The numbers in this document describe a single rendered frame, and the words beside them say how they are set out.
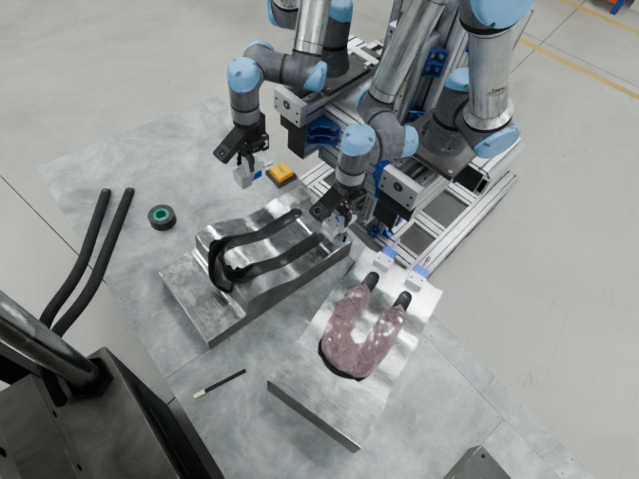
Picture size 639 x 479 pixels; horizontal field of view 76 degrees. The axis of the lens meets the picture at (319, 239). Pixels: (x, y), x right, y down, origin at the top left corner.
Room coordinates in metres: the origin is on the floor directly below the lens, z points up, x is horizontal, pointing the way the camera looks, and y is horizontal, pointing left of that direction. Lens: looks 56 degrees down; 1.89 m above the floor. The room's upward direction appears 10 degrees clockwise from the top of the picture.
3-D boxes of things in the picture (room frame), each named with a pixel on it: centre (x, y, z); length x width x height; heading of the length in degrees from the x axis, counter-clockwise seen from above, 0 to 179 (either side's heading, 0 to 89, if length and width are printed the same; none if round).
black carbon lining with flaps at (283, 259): (0.59, 0.15, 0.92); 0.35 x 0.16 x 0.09; 138
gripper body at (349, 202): (0.74, -0.05, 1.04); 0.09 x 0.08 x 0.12; 138
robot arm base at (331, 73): (1.31, 0.08, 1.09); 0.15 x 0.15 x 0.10
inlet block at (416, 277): (0.64, -0.32, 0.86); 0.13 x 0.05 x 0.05; 155
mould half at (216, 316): (0.59, 0.16, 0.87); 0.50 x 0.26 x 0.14; 138
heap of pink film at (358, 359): (0.42, -0.15, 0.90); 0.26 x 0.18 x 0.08; 155
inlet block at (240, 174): (0.85, 0.24, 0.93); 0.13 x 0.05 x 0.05; 138
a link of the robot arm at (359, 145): (0.74, -0.05, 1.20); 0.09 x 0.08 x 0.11; 116
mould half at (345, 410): (0.41, -0.16, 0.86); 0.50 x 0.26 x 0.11; 155
